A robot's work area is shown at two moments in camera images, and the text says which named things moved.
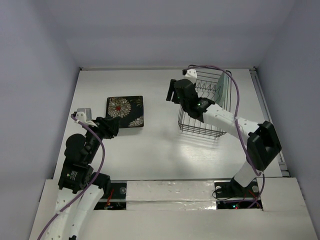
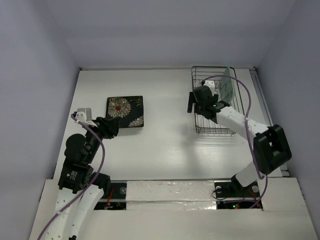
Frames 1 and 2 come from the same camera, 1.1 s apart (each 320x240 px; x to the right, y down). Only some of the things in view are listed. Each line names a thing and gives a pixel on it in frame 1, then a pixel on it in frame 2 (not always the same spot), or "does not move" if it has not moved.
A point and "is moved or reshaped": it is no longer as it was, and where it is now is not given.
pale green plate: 221,94 is moved or reshaped
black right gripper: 177,90 to 190,102
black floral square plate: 128,109 does not move
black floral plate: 129,109 does not move
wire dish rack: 206,87 is moved or reshaped
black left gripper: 109,126 does not move
